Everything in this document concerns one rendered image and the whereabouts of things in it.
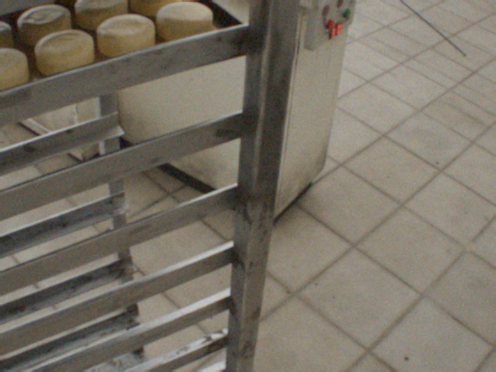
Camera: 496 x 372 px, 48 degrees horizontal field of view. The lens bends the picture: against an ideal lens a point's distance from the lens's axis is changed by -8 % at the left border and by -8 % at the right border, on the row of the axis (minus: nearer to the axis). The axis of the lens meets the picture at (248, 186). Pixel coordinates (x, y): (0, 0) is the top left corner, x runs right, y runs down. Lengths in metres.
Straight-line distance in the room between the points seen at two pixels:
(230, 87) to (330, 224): 0.63
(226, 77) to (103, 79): 1.32
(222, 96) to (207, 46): 1.32
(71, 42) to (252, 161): 0.20
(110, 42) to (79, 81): 0.06
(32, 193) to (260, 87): 0.21
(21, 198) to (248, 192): 0.22
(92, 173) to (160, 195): 1.66
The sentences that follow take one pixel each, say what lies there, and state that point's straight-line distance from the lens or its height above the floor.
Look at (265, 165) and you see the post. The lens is 0.57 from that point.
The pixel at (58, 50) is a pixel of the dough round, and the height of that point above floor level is 1.24.
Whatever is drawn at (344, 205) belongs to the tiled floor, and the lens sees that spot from 2.19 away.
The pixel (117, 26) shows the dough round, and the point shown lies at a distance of 0.52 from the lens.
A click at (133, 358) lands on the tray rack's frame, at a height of 0.15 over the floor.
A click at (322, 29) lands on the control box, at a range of 1.63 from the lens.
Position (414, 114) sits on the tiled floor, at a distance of 2.76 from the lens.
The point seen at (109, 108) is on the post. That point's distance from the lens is 1.02.
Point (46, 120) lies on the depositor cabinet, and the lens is 2.30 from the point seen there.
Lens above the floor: 1.48
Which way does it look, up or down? 42 degrees down
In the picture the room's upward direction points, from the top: 5 degrees clockwise
